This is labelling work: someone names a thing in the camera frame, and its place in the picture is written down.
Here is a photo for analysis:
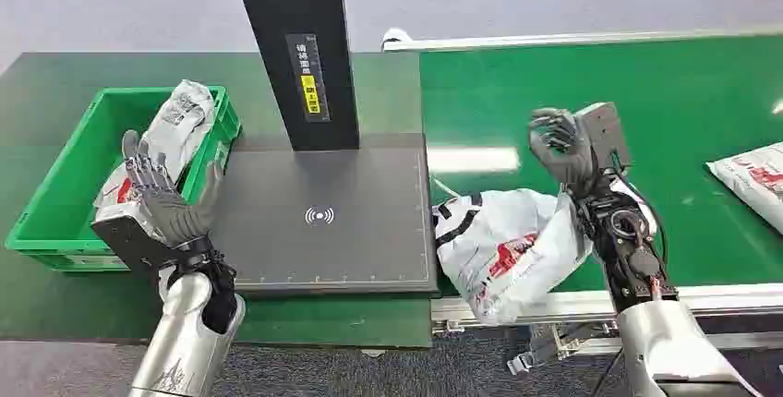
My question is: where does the green conveyor belt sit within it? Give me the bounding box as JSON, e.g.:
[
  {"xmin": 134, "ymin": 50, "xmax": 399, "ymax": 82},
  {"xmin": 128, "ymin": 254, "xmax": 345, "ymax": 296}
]
[{"xmin": 419, "ymin": 34, "xmax": 783, "ymax": 295}]

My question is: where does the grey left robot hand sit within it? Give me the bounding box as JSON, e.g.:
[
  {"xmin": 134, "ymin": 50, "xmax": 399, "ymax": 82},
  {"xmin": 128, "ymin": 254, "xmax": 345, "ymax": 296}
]
[{"xmin": 121, "ymin": 129, "xmax": 225, "ymax": 250}]

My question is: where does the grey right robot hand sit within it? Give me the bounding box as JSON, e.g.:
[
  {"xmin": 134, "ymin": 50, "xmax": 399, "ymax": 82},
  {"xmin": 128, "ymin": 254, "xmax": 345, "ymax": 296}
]
[{"xmin": 528, "ymin": 107, "xmax": 599, "ymax": 195}]

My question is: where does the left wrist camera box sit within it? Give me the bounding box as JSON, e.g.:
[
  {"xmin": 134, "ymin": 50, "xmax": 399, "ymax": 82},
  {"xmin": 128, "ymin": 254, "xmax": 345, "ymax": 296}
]
[{"xmin": 90, "ymin": 200, "xmax": 180, "ymax": 273}]

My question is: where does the green plastic crate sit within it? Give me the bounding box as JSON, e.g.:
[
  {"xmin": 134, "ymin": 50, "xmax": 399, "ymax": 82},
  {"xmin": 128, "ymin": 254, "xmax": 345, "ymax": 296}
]
[{"xmin": 5, "ymin": 85, "xmax": 243, "ymax": 273}]

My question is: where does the black scanner column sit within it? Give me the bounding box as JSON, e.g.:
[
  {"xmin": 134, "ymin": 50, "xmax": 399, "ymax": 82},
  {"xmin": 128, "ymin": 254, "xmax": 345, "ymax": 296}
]
[{"xmin": 227, "ymin": 0, "xmax": 361, "ymax": 152}]

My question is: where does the white parcel bag red print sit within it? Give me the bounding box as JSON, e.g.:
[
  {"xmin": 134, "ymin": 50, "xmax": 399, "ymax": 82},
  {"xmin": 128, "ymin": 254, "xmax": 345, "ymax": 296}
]
[
  {"xmin": 705, "ymin": 141, "xmax": 783, "ymax": 235},
  {"xmin": 431, "ymin": 188, "xmax": 596, "ymax": 327}
]

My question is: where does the grey parcel bag with label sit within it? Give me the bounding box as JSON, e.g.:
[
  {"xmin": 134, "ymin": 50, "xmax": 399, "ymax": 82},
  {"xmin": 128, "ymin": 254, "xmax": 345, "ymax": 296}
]
[{"xmin": 92, "ymin": 79, "xmax": 216, "ymax": 210}]

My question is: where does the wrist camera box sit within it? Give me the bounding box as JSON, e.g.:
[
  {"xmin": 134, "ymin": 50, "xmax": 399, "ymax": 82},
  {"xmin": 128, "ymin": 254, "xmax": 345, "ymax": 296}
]
[
  {"xmin": 90, "ymin": 200, "xmax": 180, "ymax": 273},
  {"xmin": 573, "ymin": 102, "xmax": 633, "ymax": 170}
]

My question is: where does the black scanner base plate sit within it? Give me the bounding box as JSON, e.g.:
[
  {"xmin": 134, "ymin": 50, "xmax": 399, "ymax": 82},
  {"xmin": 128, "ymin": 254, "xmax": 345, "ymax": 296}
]
[{"xmin": 208, "ymin": 132, "xmax": 440, "ymax": 297}]

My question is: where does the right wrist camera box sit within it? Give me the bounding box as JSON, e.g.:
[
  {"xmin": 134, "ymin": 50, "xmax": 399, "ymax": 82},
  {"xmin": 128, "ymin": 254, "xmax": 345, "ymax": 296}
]
[{"xmin": 573, "ymin": 102, "xmax": 633, "ymax": 170}]

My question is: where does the aluminium conveyor frame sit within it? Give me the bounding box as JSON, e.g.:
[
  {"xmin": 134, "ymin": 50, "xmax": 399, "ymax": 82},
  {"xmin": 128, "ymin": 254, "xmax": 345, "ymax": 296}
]
[{"xmin": 381, "ymin": 26, "xmax": 783, "ymax": 377}]

